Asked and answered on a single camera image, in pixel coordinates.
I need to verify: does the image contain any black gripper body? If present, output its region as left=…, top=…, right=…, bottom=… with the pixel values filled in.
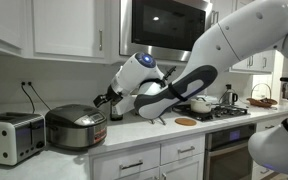
left=103, top=84, right=123, bottom=104

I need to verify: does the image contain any silver cooking pot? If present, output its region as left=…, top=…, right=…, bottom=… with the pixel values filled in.
left=44, top=103, right=108, bottom=150

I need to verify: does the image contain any dark glass bottle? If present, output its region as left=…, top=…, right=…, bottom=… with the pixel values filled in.
left=109, top=99, right=124, bottom=122

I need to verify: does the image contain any white cabinet drawer front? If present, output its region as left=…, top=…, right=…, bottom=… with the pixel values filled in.
left=160, top=134, right=206, bottom=165
left=90, top=145, right=161, bottom=180
left=255, top=117, right=287, bottom=133
left=251, top=162, right=275, bottom=180

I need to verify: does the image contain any round wooden cutting board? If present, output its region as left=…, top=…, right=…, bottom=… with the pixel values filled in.
left=174, top=117, right=198, bottom=127

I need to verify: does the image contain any white pot with lid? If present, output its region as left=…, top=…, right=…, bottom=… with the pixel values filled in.
left=190, top=95, right=214, bottom=105

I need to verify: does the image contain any stainless steel microwave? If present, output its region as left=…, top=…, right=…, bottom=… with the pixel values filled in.
left=118, top=0, right=214, bottom=63

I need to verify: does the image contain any white cooking pot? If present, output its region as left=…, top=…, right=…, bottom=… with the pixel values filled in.
left=190, top=100, right=213, bottom=114

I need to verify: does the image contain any black gas cooktop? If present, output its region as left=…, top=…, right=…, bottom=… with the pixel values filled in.
left=172, top=103, right=252, bottom=123

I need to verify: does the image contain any small steel kettle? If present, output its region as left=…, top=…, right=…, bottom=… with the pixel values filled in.
left=224, top=84, right=239, bottom=106

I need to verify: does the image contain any stainless steel oven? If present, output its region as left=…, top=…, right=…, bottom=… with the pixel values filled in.
left=203, top=123, right=258, bottom=180

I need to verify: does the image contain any black fryer power cable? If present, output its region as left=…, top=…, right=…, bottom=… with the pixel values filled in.
left=28, top=83, right=52, bottom=112

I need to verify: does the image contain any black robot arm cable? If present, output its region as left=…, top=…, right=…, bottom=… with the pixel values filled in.
left=137, top=65, right=178, bottom=89

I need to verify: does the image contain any black toaster power cable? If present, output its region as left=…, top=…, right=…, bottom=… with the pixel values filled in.
left=21, top=83, right=37, bottom=114

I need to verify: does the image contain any white wall cabinet door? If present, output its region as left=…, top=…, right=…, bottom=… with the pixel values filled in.
left=0, top=0, right=24, bottom=52
left=259, top=49, right=276, bottom=74
left=32, top=0, right=106, bottom=58
left=213, top=0, right=236, bottom=29
left=231, top=49, right=260, bottom=73

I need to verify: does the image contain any brown basket with wire handle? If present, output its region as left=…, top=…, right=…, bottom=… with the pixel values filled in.
left=246, top=82, right=279, bottom=108

